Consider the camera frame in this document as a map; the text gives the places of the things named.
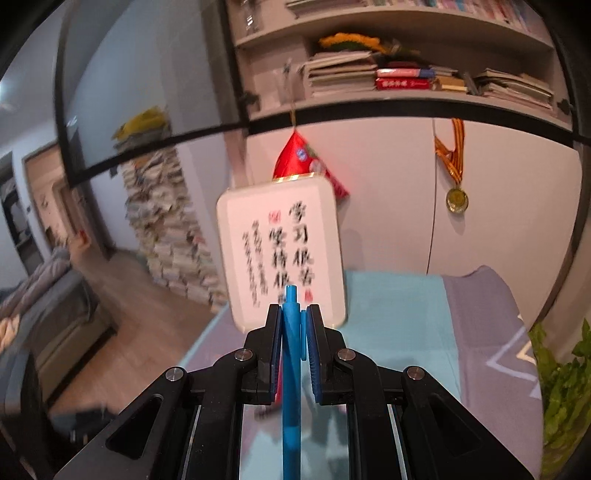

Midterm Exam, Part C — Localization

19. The red book pair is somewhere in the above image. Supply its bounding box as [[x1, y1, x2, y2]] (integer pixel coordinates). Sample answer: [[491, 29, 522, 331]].
[[375, 67, 435, 90]]

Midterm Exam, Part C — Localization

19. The yellow flower garland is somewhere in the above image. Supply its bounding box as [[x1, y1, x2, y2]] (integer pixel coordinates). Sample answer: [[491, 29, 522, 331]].
[[318, 32, 407, 56]]

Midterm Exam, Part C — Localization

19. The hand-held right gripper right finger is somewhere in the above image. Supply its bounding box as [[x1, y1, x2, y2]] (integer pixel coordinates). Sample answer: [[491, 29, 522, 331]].
[[305, 305, 532, 480]]

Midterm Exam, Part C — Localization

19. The tall stack of books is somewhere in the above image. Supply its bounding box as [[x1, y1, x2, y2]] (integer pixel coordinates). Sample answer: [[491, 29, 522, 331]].
[[122, 148, 229, 310]]

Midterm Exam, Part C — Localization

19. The gold medal with striped ribbon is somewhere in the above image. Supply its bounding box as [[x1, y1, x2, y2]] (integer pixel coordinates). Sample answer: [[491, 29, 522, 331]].
[[434, 117, 470, 214]]

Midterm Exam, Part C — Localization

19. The wooden door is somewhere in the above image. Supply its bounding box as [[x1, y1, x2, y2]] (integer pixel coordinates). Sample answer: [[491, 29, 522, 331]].
[[22, 141, 100, 252]]

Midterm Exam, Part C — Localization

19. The grey sofa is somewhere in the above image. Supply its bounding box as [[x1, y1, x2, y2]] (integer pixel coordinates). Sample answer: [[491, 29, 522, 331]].
[[0, 247, 116, 384]]

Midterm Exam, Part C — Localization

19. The black curved frame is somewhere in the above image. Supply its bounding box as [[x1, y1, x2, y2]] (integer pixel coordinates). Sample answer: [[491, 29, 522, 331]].
[[53, 0, 591, 185]]

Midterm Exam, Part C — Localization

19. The grey paperback stack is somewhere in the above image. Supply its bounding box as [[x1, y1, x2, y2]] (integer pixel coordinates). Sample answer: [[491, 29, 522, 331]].
[[302, 51, 379, 97]]

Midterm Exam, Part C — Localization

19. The blue pen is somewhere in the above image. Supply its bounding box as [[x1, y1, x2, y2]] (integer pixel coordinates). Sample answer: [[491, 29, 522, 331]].
[[279, 285, 309, 480]]

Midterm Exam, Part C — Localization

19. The blue grey desk mat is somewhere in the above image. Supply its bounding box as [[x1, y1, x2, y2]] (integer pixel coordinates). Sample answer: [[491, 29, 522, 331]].
[[178, 265, 543, 480]]

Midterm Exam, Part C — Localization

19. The yellow cloth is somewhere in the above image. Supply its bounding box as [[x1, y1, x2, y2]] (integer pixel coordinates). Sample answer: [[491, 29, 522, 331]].
[[113, 106, 171, 148]]

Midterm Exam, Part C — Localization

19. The framed calligraphy plaque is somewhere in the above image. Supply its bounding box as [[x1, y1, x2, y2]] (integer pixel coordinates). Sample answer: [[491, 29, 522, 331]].
[[216, 174, 348, 330]]

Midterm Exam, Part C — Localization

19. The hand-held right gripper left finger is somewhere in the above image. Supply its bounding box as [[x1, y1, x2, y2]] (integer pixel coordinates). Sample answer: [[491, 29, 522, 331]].
[[54, 302, 283, 480]]

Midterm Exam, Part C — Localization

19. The red hanging ornament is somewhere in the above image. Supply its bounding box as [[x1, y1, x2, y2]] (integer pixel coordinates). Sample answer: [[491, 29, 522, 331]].
[[272, 129, 350, 200]]

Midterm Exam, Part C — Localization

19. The green leafy plant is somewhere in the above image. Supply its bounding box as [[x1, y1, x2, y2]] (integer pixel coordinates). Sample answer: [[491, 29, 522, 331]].
[[526, 320, 591, 480]]

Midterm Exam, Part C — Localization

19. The white bookshelf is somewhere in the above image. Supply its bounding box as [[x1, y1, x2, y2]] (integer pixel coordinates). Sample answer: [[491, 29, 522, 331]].
[[226, 0, 573, 134]]

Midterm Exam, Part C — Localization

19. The pale booklet stack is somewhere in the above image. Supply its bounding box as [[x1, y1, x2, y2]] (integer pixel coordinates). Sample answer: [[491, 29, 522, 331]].
[[475, 68, 555, 109]]

